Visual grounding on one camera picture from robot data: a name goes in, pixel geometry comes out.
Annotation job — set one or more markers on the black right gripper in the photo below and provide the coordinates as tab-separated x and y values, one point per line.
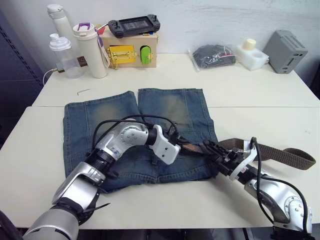
228	161

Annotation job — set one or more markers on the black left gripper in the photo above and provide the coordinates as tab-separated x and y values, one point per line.
175	136

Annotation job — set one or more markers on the brown braided belt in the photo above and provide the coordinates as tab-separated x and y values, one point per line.
280	151

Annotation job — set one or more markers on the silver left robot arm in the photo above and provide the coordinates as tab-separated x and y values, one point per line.
75	185

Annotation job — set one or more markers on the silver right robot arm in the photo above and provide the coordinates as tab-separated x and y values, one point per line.
275	192

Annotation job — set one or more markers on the blue denim shorts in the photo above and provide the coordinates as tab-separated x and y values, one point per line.
80	125

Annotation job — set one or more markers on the black items in plastic bag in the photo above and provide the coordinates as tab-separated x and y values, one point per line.
213	57

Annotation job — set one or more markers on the white foam block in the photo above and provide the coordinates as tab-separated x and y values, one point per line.
252	58

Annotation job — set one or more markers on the yellow metal latch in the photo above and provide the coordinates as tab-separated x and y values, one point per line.
122	55

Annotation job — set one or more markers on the cream plastic cylinder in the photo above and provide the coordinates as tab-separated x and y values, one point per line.
250	44

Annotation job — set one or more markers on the small metal hex key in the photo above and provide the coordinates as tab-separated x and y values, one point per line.
83	91

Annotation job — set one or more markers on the beige latch box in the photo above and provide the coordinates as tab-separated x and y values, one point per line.
130	40

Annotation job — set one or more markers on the grey metal device box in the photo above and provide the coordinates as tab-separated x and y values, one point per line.
282	53

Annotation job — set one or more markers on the black handheld game controller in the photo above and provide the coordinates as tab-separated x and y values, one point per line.
135	25

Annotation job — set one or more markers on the brown adapter block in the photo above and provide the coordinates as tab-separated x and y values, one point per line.
81	61

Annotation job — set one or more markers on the clear plastic shaker bottle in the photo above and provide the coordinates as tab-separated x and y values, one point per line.
65	60

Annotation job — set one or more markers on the tall white thermos bottle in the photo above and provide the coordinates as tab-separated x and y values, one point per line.
61	22

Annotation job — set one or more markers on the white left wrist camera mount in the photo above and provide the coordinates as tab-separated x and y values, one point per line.
166	150

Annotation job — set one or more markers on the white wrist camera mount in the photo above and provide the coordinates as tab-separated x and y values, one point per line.
243	165
166	150

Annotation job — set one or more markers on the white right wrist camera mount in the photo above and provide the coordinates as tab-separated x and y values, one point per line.
243	165

